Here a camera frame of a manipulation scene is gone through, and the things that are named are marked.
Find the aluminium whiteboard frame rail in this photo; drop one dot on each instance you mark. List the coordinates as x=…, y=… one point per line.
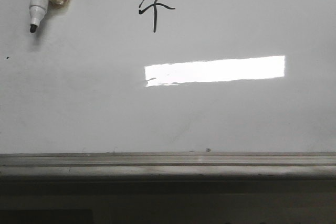
x=167, y=166

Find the white marker with black tip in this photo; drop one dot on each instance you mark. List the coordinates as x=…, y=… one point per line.
x=38, y=1

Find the white whiteboard surface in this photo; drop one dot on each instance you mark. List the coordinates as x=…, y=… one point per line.
x=169, y=76

